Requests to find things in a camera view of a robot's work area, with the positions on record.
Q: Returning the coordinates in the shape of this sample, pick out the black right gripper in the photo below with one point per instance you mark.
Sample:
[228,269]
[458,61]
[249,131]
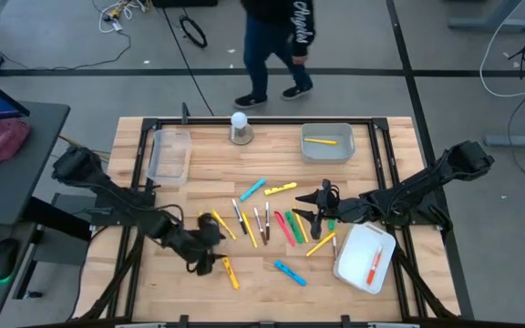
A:
[326,205]

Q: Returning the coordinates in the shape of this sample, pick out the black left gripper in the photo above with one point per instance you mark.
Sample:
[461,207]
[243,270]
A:
[201,246]

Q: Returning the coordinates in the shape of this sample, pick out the green highlighter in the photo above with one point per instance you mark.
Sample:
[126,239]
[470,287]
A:
[331,224]
[294,227]

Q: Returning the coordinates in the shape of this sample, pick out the thick yellow highlighter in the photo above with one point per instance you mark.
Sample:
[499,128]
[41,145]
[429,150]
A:
[230,271]
[281,188]

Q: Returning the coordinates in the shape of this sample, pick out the pink highlighter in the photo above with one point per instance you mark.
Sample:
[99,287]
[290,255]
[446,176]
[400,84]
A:
[284,229]

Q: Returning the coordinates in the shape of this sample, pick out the black whiteboard marker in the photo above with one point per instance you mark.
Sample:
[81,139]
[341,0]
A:
[239,217]

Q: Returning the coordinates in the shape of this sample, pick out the teal Sharpie highlighter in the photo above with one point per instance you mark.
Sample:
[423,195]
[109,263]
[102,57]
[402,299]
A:
[253,190]

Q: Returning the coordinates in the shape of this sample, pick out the blue highlighter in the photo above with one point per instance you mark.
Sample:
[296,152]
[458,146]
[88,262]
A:
[290,273]

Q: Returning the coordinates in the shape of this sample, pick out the white plastic tray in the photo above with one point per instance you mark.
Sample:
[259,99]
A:
[358,259]

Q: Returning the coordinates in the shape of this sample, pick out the orange whiteboard marker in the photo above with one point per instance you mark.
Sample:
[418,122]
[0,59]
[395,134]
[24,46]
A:
[374,265]

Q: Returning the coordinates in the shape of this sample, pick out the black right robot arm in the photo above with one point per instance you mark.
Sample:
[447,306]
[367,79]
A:
[408,196]

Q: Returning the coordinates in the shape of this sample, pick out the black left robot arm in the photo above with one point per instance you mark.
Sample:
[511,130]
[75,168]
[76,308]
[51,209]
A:
[126,205]

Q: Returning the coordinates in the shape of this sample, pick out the grey plastic bin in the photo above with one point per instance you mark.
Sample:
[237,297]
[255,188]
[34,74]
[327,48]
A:
[326,152]

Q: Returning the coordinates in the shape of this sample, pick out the clear plastic bin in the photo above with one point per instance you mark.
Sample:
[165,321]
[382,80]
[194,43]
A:
[171,157]

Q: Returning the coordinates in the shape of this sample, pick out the white bulb on round base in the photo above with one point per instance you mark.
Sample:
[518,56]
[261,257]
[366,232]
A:
[239,120]

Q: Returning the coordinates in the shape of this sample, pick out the person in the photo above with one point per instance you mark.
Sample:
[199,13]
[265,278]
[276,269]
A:
[262,45]

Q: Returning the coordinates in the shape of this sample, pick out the dark grey side desk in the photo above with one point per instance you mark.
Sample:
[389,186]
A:
[21,182]

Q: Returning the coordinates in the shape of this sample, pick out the black computer mouse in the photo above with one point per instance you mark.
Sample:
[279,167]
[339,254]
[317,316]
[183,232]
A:
[3,257]

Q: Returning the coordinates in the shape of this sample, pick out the grey desk foot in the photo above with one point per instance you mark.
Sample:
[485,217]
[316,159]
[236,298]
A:
[517,140]
[490,25]

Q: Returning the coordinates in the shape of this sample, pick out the black box on floor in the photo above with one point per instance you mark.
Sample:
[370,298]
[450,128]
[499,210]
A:
[185,3]

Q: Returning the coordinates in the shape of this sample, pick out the short black post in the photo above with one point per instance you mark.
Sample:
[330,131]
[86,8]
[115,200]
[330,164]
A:
[185,114]

